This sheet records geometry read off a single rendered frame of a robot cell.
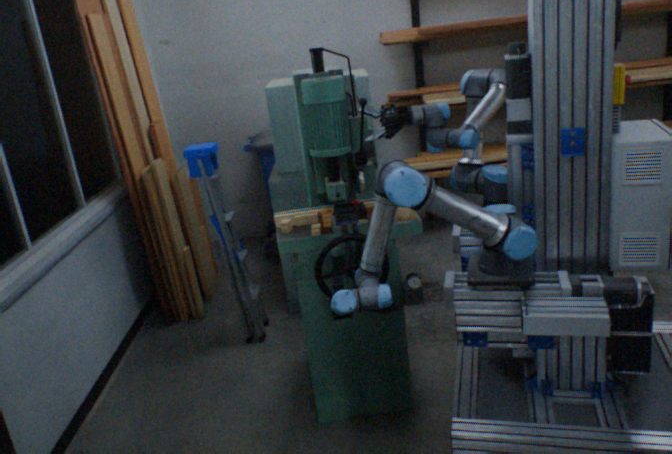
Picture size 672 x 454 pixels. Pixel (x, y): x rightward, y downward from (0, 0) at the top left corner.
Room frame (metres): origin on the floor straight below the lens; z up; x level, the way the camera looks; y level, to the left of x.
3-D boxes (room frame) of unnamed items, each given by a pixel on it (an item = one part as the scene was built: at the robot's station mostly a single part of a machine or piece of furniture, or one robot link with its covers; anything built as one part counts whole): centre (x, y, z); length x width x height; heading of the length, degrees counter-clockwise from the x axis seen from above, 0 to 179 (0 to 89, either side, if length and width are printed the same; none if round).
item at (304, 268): (2.48, 0.00, 0.76); 0.57 x 0.45 x 0.09; 4
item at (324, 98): (2.36, -0.01, 1.35); 0.18 x 0.18 x 0.31
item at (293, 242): (2.26, -0.04, 0.87); 0.61 x 0.30 x 0.06; 94
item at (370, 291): (1.71, -0.08, 0.85); 0.11 x 0.11 x 0.08; 4
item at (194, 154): (3.08, 0.64, 0.58); 0.27 x 0.25 x 1.16; 88
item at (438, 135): (2.27, -0.44, 1.22); 0.11 x 0.08 x 0.11; 43
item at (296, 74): (2.65, 0.02, 1.16); 0.22 x 0.22 x 0.72; 4
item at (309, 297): (2.48, 0.01, 0.36); 0.58 x 0.45 x 0.71; 4
